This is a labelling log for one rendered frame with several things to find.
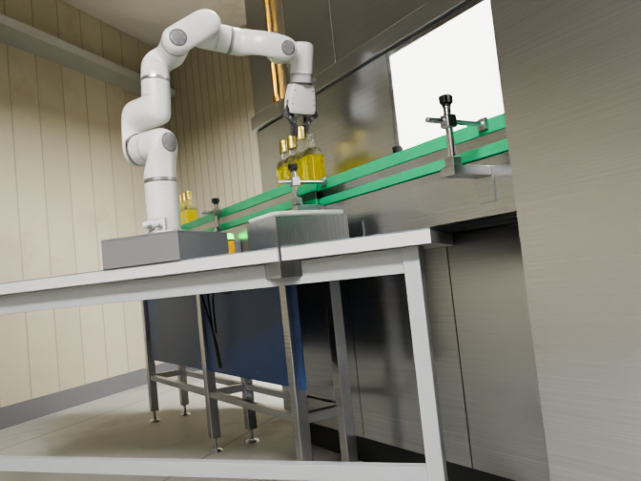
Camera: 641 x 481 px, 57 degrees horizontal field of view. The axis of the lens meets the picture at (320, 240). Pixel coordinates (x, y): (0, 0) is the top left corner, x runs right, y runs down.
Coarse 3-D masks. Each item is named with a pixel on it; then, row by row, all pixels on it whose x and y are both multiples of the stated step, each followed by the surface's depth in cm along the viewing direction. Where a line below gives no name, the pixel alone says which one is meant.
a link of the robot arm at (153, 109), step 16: (144, 80) 172; (160, 80) 172; (144, 96) 172; (160, 96) 172; (128, 112) 175; (144, 112) 172; (160, 112) 171; (128, 128) 176; (144, 128) 177; (128, 160) 176
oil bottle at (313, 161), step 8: (304, 152) 194; (312, 152) 191; (320, 152) 193; (304, 160) 194; (312, 160) 191; (320, 160) 193; (304, 168) 194; (312, 168) 191; (320, 168) 192; (304, 176) 194; (312, 176) 191; (320, 176) 192
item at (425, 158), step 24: (504, 120) 123; (432, 144) 141; (456, 144) 135; (480, 144) 129; (504, 144) 123; (360, 168) 166; (384, 168) 157; (408, 168) 149; (432, 168) 142; (336, 192) 177; (360, 192) 166
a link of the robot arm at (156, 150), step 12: (144, 132) 174; (156, 132) 169; (168, 132) 171; (132, 144) 173; (144, 144) 170; (156, 144) 168; (168, 144) 170; (132, 156) 174; (144, 156) 172; (156, 156) 169; (168, 156) 170; (156, 168) 169; (168, 168) 170; (144, 180) 171
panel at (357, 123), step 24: (480, 0) 147; (360, 72) 190; (384, 72) 180; (336, 96) 202; (360, 96) 191; (384, 96) 180; (336, 120) 203; (360, 120) 191; (384, 120) 181; (336, 144) 203; (360, 144) 192; (384, 144) 181; (336, 168) 204
